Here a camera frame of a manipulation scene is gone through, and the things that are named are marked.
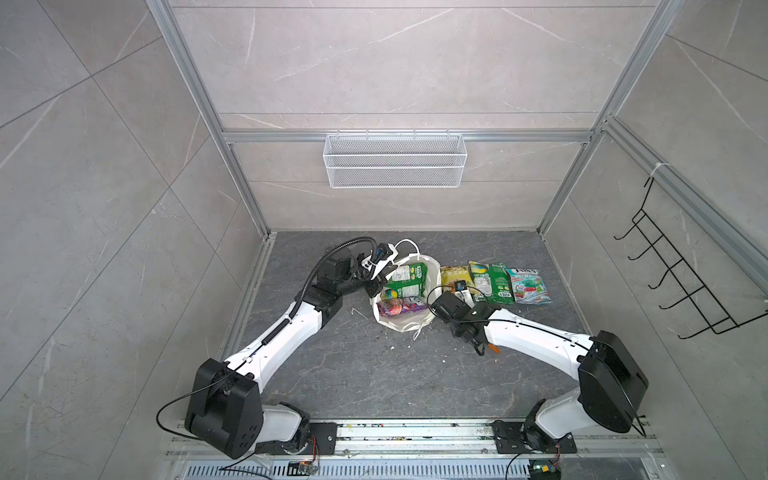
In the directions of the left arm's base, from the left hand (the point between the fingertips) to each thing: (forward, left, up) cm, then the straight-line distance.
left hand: (393, 257), depth 77 cm
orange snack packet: (-27, -19, +3) cm, 33 cm away
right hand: (-8, -22, -18) cm, 30 cm away
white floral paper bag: (-9, -5, -19) cm, 21 cm away
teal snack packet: (+5, -47, -24) cm, 53 cm away
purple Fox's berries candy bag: (-5, -2, -18) cm, 18 cm away
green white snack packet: (+5, -6, -19) cm, 20 cm away
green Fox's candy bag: (+8, -36, -23) cm, 44 cm away
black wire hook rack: (-19, -66, +6) cm, 69 cm away
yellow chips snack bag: (+10, -21, -23) cm, 33 cm away
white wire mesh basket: (+40, -2, +3) cm, 41 cm away
